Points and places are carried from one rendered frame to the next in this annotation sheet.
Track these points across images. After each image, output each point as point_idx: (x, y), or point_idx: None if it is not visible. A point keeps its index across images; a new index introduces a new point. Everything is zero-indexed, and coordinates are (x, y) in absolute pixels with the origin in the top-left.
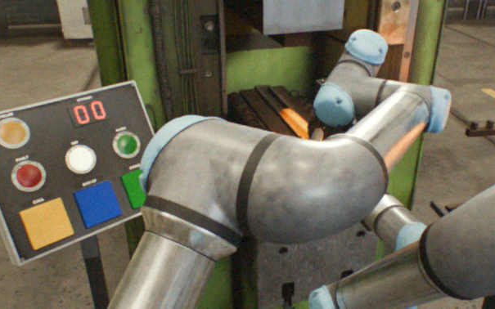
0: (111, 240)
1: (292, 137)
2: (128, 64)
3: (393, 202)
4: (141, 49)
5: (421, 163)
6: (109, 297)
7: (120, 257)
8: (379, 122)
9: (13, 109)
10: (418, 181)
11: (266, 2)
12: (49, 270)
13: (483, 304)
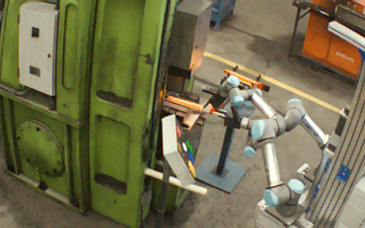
0: (34, 199)
1: (276, 118)
2: (147, 107)
3: (247, 119)
4: (151, 100)
5: None
6: (72, 221)
7: (51, 203)
8: (270, 107)
9: (176, 140)
10: None
11: (192, 70)
12: (32, 226)
13: (225, 138)
